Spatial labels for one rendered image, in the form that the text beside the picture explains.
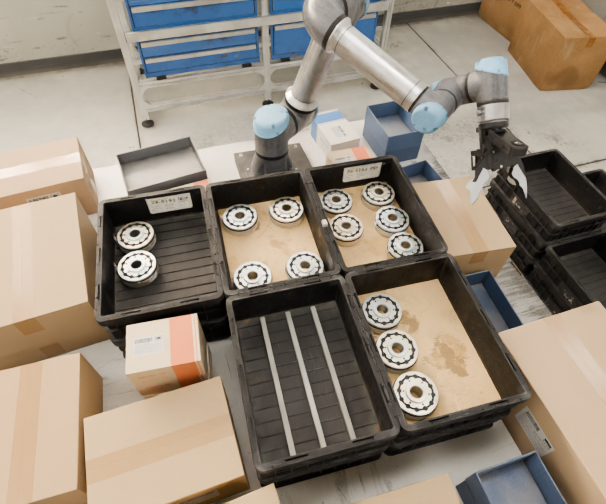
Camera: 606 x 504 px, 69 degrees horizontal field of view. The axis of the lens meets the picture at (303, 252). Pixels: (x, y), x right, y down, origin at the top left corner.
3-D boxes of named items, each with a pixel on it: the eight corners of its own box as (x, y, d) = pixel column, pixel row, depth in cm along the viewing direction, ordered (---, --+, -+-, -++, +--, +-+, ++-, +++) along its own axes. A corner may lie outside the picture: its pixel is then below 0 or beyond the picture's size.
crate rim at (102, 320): (100, 206, 126) (97, 200, 124) (205, 189, 131) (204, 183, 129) (97, 328, 103) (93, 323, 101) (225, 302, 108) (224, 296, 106)
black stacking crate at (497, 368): (339, 298, 120) (343, 274, 111) (438, 277, 125) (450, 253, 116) (392, 447, 97) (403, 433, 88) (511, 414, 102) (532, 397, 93)
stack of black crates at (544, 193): (465, 227, 226) (498, 160, 190) (515, 215, 232) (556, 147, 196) (510, 290, 203) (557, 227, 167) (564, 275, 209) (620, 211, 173)
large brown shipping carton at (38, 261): (-1, 260, 138) (-39, 218, 122) (98, 235, 146) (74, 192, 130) (-4, 375, 116) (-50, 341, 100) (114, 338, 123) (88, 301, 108)
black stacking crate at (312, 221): (211, 211, 139) (205, 185, 129) (302, 196, 144) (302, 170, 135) (230, 320, 115) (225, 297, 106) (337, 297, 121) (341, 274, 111)
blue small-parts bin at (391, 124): (364, 120, 175) (366, 105, 170) (397, 114, 179) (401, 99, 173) (385, 152, 164) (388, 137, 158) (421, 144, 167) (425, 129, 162)
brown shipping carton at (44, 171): (5, 236, 144) (-22, 202, 132) (5, 191, 157) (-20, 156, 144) (100, 212, 152) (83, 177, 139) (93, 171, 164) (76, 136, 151)
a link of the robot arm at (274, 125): (247, 148, 151) (244, 113, 141) (271, 131, 159) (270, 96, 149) (274, 162, 147) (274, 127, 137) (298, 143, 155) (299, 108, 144)
